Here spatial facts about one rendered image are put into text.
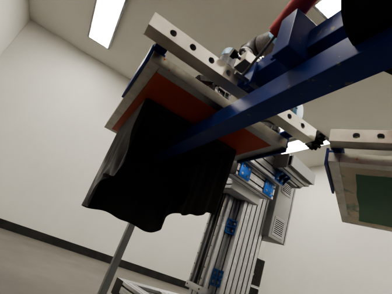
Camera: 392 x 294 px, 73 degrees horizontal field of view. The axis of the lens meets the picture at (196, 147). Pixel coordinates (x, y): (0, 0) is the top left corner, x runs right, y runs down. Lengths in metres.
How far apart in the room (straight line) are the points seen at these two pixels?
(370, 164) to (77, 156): 4.16
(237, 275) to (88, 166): 3.40
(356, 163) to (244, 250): 0.92
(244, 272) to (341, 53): 1.44
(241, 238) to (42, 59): 4.30
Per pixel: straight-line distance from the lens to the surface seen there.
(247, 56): 0.85
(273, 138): 1.02
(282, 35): 0.68
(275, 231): 1.90
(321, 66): 0.58
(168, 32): 0.81
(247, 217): 1.73
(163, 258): 4.97
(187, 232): 5.11
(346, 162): 1.08
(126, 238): 1.69
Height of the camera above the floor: 0.47
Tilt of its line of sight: 22 degrees up
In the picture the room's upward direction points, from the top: 21 degrees clockwise
